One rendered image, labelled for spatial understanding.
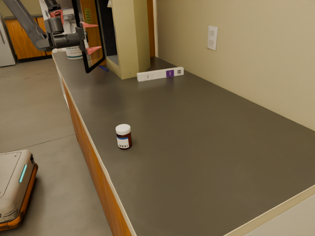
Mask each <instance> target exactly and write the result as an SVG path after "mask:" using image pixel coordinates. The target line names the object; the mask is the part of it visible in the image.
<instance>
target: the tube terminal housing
mask: <svg viewBox="0 0 315 236"><path fill-rule="evenodd" d="M111 6H112V16H113V24H114V25H115V28H116V37H117V39H116V47H117V54H118V62H119V66H118V65H116V64H115V63H114V62H112V61H111V60H110V59H108V58H107V56H106V65H107V67H108V68H109V69H110V70H112V71H113V72H114V73H115V74H116V75H117V76H119V77H120V78H121V79H122V80H123V79H128V78H133V77H137V73H142V72H145V71H146V70H147V69H148V68H150V44H149V28H148V11H147V0H111Z"/></svg>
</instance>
